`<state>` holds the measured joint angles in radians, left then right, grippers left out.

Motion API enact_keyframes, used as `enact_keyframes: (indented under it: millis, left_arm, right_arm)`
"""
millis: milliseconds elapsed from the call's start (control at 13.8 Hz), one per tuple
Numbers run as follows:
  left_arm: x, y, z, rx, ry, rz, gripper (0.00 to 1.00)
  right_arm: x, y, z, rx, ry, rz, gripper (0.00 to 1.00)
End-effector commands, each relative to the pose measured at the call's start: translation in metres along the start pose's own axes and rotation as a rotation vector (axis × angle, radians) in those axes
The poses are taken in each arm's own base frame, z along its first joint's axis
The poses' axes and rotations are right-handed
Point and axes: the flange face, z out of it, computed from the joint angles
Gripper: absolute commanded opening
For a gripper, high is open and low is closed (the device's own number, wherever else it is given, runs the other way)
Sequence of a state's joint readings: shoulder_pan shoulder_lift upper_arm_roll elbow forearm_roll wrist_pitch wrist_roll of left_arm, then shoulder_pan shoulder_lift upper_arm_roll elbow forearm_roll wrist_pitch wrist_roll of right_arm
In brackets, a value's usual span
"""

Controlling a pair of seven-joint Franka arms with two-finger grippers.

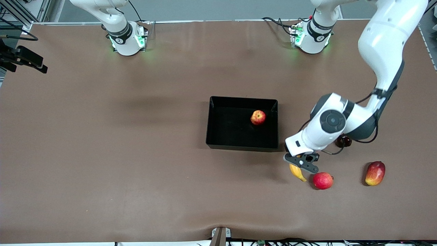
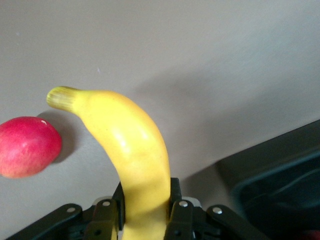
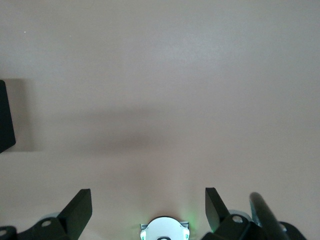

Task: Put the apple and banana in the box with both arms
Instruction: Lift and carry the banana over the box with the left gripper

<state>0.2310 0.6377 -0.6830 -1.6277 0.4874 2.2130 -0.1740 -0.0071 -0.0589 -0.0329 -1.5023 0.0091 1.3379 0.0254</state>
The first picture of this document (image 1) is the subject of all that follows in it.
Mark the brown table mat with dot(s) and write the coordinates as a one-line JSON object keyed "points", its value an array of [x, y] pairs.
{"points": [[136, 136]]}

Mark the silver table edge rail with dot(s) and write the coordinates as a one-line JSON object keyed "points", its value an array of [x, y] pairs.
{"points": [[222, 21]]}

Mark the black plastic box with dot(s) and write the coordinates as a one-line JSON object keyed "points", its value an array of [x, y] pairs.
{"points": [[232, 133]]}

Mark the red pomegranate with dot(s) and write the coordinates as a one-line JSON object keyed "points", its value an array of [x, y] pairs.
{"points": [[322, 180]]}

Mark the red yellow mango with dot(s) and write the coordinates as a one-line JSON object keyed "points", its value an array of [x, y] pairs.
{"points": [[375, 173]]}

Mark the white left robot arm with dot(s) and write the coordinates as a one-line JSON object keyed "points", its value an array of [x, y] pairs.
{"points": [[385, 44]]}

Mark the grey metal bracket post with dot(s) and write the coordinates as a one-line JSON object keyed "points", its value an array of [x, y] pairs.
{"points": [[220, 237]]}

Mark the yellow banana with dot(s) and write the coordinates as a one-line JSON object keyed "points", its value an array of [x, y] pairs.
{"points": [[297, 173]]}

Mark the red yellow apple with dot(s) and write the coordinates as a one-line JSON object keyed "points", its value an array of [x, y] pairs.
{"points": [[258, 117]]}

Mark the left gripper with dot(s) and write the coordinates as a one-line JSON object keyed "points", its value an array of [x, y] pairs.
{"points": [[309, 158]]}

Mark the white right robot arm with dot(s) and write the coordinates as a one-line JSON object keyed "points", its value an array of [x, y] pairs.
{"points": [[126, 41]]}

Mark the dark red plum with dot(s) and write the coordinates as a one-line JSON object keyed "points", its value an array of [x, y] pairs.
{"points": [[344, 142]]}

